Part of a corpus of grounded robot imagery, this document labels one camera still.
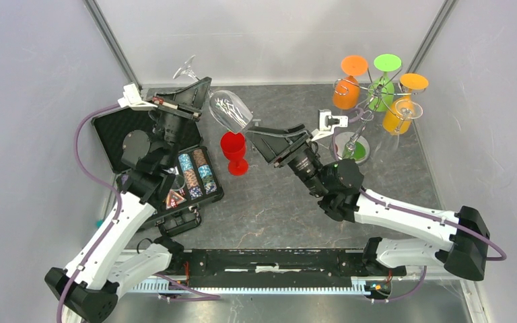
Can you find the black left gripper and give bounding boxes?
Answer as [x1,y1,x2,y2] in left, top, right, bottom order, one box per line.
[151,77,212,168]

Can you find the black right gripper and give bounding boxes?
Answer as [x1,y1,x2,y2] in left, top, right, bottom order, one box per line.
[244,124,329,199]

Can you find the clear wine glass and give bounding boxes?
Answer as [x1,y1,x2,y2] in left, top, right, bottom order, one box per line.
[390,99,423,135]
[172,55,254,134]

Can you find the red plastic wine glass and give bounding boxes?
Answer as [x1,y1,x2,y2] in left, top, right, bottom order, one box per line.
[220,131,248,176]

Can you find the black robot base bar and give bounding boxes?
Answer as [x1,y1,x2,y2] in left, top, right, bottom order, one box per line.
[164,248,407,288]

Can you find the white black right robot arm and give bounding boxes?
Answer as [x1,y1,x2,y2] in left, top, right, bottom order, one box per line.
[244,124,493,281]

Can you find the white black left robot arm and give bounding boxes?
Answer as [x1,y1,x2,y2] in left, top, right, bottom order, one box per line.
[45,77,211,322]

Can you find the orange plastic wine glass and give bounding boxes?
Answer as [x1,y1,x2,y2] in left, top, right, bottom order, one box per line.
[333,55,368,110]

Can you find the green plastic wine glass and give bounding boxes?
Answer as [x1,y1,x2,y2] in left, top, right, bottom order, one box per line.
[368,54,403,112]

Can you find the yellow plastic wine glass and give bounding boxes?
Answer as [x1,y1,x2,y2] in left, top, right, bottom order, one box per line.
[382,73,429,135]

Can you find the black poker chip case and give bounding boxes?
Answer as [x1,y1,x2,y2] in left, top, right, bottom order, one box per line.
[92,108,224,236]

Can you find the blue poker chip row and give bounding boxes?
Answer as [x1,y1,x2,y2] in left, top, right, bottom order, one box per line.
[198,164,217,194]

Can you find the orange poker chip row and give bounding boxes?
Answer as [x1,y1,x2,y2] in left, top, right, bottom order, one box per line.
[178,153,205,199]

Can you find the clear round dealer button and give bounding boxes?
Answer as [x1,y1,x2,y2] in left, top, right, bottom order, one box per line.
[171,174,185,191]

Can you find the triangular red dice holder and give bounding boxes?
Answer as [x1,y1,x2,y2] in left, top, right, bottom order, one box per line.
[165,189,187,209]

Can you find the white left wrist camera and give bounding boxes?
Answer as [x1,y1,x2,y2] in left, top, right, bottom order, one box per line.
[117,83,157,111]

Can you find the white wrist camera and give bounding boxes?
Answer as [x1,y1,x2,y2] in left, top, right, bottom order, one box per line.
[117,83,157,111]
[312,109,349,141]

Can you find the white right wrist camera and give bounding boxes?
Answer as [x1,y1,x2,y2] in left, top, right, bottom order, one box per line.
[312,109,349,141]

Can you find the chrome wire glass rack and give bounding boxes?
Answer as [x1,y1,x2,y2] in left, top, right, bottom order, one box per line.
[331,67,428,166]

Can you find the aluminium frame rail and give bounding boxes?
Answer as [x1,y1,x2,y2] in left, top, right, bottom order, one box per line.
[83,0,143,91]

